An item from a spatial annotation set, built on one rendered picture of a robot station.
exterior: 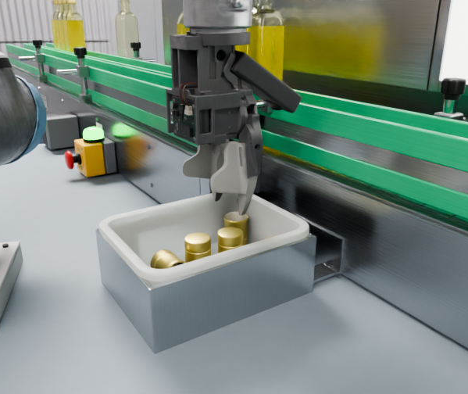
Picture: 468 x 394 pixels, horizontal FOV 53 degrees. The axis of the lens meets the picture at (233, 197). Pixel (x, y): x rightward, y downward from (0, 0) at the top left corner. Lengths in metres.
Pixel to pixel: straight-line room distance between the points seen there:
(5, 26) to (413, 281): 3.80
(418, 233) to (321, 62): 0.43
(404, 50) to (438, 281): 0.36
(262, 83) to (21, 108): 0.32
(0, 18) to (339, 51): 3.47
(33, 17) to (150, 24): 0.87
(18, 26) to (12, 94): 3.41
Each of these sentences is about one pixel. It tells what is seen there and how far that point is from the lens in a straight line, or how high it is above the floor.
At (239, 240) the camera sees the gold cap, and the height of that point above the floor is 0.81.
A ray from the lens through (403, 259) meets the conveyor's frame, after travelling 0.58.
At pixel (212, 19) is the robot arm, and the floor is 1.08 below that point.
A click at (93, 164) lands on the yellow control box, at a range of 1.06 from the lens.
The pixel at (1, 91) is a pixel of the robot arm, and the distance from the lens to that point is 0.68.
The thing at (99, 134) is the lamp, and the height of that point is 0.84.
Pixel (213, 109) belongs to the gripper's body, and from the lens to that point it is 0.52.
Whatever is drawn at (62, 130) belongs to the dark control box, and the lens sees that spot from 1.31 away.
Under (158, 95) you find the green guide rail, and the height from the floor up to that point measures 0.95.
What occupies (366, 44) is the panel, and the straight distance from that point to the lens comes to 0.81.
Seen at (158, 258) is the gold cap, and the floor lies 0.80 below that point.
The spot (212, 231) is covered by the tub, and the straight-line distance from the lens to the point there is 0.69.
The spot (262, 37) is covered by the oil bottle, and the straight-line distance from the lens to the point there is 0.79.
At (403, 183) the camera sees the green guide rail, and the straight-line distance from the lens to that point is 0.58.
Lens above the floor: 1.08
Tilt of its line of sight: 21 degrees down
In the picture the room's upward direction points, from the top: straight up
